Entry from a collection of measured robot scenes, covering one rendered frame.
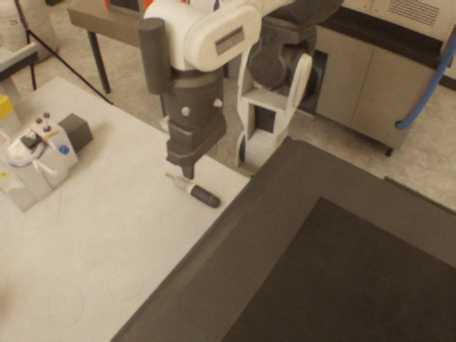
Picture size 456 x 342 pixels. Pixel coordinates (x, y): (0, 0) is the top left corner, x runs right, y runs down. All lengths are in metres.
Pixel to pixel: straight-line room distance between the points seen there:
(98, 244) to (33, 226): 0.16
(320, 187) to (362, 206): 0.05
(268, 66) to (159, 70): 0.48
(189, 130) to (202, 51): 0.14
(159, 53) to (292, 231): 0.25
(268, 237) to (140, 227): 0.41
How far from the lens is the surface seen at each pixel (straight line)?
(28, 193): 0.78
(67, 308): 0.65
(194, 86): 0.44
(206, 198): 0.67
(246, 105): 0.96
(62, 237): 0.72
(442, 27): 1.80
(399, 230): 0.35
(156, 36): 0.40
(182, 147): 0.53
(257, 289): 0.28
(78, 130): 0.81
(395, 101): 1.93
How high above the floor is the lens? 1.46
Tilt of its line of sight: 50 degrees down
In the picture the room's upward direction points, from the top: straight up
